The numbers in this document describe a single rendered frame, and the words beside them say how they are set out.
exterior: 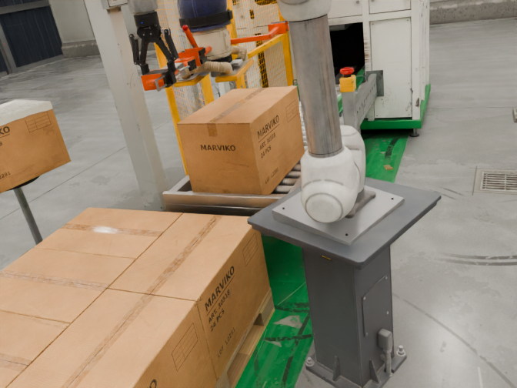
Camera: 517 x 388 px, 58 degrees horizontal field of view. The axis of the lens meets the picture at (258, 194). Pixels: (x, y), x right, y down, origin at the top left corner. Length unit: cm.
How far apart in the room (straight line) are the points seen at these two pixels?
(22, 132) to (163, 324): 179
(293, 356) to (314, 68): 136
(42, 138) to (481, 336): 260
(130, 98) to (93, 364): 201
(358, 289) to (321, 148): 60
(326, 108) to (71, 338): 112
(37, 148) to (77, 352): 172
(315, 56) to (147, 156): 224
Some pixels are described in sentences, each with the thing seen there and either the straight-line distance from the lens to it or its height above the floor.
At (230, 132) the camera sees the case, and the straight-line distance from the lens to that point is 218.
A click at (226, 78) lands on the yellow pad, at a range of 204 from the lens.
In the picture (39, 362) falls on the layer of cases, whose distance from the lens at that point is 173.
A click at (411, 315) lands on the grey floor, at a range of 238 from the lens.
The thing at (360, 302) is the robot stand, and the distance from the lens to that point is 177.
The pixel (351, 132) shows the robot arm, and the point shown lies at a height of 105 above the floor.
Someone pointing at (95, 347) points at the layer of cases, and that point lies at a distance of 168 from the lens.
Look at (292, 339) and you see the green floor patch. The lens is 228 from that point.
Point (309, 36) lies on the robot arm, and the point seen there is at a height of 139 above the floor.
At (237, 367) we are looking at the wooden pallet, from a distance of 218.
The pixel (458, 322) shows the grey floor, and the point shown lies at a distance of 237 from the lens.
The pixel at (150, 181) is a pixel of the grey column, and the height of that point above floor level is 32.
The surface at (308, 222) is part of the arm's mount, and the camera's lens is 158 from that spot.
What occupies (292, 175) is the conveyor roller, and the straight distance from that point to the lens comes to 253.
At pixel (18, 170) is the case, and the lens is 312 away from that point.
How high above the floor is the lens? 156
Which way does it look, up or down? 25 degrees down
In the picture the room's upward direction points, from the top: 10 degrees counter-clockwise
